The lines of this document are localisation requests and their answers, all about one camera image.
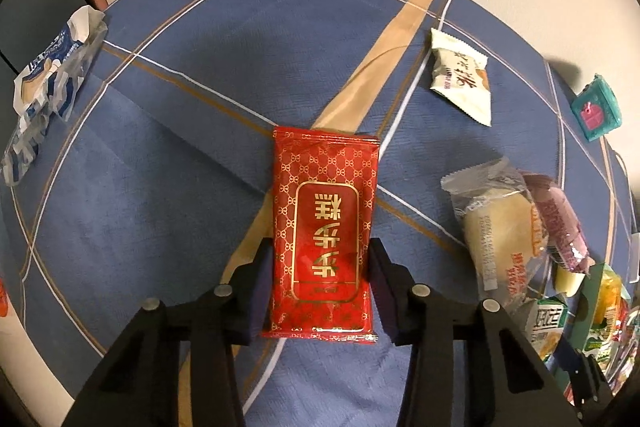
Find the clear bread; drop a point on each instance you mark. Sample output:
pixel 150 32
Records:
pixel 495 237

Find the dark grey wardrobe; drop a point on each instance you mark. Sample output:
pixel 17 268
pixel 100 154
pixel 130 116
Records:
pixel 30 7

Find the red gold patterned packet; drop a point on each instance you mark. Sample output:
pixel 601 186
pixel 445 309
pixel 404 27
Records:
pixel 325 187

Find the white snack packet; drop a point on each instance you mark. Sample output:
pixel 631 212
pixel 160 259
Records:
pixel 460 77

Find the green white cracker packet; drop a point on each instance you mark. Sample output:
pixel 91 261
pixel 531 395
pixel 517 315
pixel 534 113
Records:
pixel 547 322

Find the pink swiss roll packet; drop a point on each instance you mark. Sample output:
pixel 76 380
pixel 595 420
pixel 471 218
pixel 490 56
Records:
pixel 560 222

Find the crumpled blue white snack bag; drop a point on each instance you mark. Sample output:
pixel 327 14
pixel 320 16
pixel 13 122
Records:
pixel 45 77

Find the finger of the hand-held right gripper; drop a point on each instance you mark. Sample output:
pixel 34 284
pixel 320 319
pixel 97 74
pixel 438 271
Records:
pixel 580 367

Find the jelly cup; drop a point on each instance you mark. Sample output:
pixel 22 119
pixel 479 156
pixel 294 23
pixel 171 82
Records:
pixel 567 279

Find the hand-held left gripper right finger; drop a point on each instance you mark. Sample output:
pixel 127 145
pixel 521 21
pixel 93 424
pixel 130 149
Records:
pixel 387 302

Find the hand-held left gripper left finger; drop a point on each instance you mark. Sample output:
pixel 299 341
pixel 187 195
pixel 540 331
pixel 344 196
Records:
pixel 255 302

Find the yellow transparent snack packet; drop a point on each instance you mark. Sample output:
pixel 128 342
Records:
pixel 610 294

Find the red snack packet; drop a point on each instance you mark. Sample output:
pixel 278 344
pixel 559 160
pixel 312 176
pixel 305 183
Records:
pixel 631 322

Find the white box with green rim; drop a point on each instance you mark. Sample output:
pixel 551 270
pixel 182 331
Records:
pixel 590 307

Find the orange plastic bag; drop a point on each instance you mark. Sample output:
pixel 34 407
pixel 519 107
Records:
pixel 3 297

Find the teal toy box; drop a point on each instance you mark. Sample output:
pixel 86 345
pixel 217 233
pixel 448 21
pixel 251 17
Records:
pixel 597 109

